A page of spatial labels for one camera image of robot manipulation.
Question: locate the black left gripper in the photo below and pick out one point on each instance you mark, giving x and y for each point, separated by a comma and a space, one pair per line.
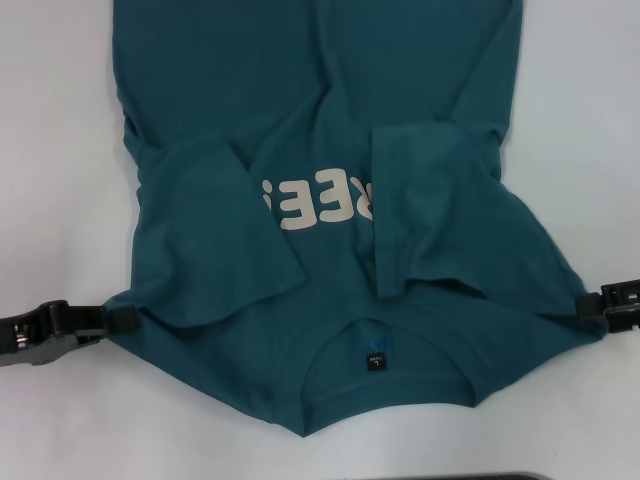
35, 335

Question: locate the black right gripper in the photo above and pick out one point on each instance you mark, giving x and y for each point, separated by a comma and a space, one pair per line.
622, 310

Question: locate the teal t-shirt with beige letters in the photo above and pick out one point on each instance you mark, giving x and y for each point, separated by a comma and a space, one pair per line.
300, 75

